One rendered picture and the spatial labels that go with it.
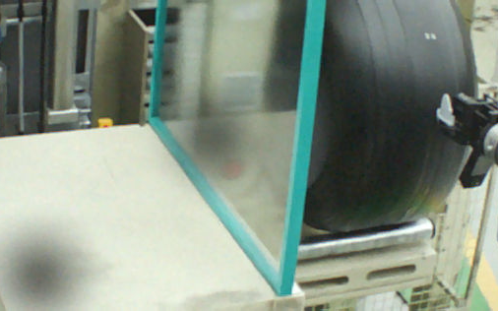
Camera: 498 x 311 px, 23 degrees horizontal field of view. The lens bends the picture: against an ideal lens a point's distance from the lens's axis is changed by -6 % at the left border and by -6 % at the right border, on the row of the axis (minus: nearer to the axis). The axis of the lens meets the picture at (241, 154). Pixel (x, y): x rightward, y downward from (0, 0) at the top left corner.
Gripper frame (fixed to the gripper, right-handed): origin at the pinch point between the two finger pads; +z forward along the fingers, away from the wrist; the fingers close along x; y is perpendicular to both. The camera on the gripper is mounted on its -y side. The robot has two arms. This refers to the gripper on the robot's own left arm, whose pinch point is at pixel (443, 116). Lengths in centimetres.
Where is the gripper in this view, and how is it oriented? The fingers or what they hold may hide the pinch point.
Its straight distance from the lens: 234.4
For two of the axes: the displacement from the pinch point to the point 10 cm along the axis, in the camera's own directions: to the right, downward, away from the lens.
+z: -3.7, -3.4, 8.7
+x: -9.3, 1.0, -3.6
